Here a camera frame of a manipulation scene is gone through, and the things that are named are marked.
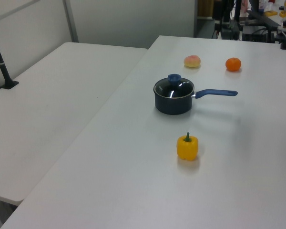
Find glass lid with blue knob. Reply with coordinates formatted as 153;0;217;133
153;73;195;99

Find yellow bell pepper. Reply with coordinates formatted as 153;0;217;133
176;132;199;162

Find pink yellow peach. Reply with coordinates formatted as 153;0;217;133
183;55;202;69

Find white side table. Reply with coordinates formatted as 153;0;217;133
0;42;148;207

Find orange mandarin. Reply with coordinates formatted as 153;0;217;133
225;57;242;72

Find brown wooden cabinet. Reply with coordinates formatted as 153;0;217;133
197;0;216;18

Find black equipment box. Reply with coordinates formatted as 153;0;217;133
242;25;269;43

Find black vertical pole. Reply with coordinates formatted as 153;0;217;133
234;0;242;40

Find black desk shelf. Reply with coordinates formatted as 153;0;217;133
246;9;282;31

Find dark saucepan with blue handle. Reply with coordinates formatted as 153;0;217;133
153;78;238;115

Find grey partition post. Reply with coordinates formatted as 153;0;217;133
62;0;79;43

